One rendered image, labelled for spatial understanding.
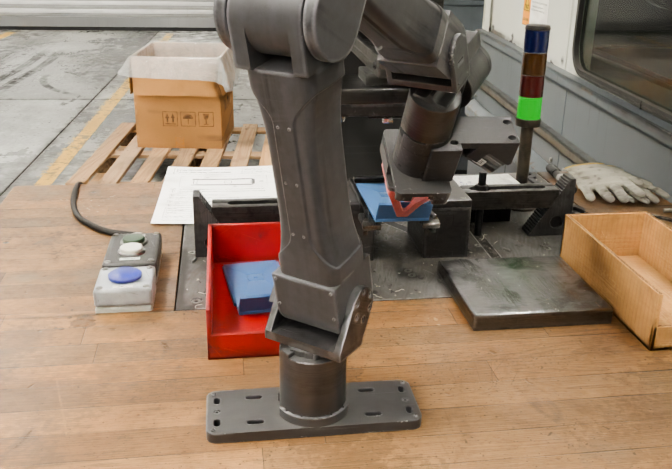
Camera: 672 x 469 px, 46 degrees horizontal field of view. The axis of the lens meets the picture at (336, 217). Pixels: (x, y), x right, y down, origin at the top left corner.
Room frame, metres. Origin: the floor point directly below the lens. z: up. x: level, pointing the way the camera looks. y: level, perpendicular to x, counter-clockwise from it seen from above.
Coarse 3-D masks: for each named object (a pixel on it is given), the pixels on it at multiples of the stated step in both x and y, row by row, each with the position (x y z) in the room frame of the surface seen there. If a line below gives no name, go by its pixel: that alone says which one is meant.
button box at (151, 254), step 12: (72, 192) 1.24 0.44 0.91; (72, 204) 1.18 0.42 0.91; (96, 228) 1.09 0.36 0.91; (108, 228) 1.08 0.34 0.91; (120, 240) 0.99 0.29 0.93; (156, 240) 0.99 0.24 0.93; (108, 252) 0.95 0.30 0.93; (120, 252) 0.94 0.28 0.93; (144, 252) 0.95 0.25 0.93; (156, 252) 0.95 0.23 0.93; (108, 264) 0.91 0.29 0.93; (120, 264) 0.91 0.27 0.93; (132, 264) 0.91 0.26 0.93; (144, 264) 0.91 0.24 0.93; (156, 264) 0.92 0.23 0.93; (156, 276) 0.93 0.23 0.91
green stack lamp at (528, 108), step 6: (522, 102) 1.23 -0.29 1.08; (528, 102) 1.22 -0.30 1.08; (534, 102) 1.22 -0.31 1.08; (540, 102) 1.23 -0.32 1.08; (522, 108) 1.23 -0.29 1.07; (528, 108) 1.22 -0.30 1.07; (534, 108) 1.22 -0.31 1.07; (540, 108) 1.23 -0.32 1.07; (522, 114) 1.23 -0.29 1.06; (528, 114) 1.22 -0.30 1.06; (534, 114) 1.22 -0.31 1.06; (540, 114) 1.23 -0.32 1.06
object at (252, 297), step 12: (228, 264) 0.96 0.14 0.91; (240, 264) 0.96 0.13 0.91; (252, 264) 0.96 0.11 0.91; (264, 264) 0.96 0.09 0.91; (276, 264) 0.96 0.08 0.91; (240, 276) 0.92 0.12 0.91; (264, 276) 0.93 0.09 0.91; (240, 288) 0.89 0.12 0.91; (252, 288) 0.89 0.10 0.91; (264, 288) 0.89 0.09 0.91; (240, 300) 0.81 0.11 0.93; (252, 300) 0.82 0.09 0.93; (264, 300) 0.82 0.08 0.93; (240, 312) 0.83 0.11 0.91; (252, 312) 0.83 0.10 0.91; (264, 312) 0.83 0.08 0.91
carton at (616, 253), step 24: (576, 216) 1.01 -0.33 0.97; (600, 216) 1.02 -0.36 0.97; (624, 216) 1.02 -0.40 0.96; (648, 216) 1.02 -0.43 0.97; (576, 240) 0.97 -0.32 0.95; (600, 240) 1.02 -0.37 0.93; (624, 240) 1.02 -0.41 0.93; (648, 240) 1.01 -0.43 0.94; (576, 264) 0.96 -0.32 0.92; (600, 264) 0.90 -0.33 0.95; (624, 264) 0.85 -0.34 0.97; (648, 264) 1.00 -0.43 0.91; (600, 288) 0.89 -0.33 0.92; (624, 288) 0.84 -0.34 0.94; (648, 288) 0.79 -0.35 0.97; (624, 312) 0.83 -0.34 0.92; (648, 312) 0.78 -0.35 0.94; (648, 336) 0.77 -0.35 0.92
